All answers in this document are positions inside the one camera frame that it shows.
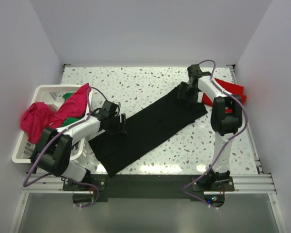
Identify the black t-shirt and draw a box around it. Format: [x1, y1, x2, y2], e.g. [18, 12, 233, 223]
[89, 87, 207, 177]

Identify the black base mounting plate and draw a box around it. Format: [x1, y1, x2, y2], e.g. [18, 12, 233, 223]
[63, 175, 235, 207]

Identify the magenta t-shirt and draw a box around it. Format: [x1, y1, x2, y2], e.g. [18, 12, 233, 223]
[20, 83, 89, 144]

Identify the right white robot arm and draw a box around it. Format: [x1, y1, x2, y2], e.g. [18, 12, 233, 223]
[177, 76, 248, 190]

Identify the green t-shirt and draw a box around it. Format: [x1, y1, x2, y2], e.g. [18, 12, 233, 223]
[61, 93, 85, 127]

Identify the aluminium frame rail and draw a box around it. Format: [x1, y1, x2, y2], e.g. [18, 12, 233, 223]
[225, 174, 286, 233]

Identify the folded red t-shirt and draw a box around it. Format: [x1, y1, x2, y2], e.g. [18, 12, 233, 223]
[198, 77, 247, 106]

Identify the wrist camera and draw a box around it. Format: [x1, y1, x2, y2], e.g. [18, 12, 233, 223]
[100, 100, 120, 117]
[187, 64, 211, 79]

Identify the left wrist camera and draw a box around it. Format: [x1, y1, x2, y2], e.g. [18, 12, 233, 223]
[100, 100, 120, 117]

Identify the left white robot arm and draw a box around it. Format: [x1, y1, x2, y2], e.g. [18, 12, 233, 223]
[23, 114, 127, 187]

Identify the white plastic laundry basket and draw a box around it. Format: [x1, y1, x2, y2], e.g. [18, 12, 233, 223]
[12, 84, 87, 164]

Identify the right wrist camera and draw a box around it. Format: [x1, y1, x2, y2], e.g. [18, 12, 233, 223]
[187, 64, 211, 79]

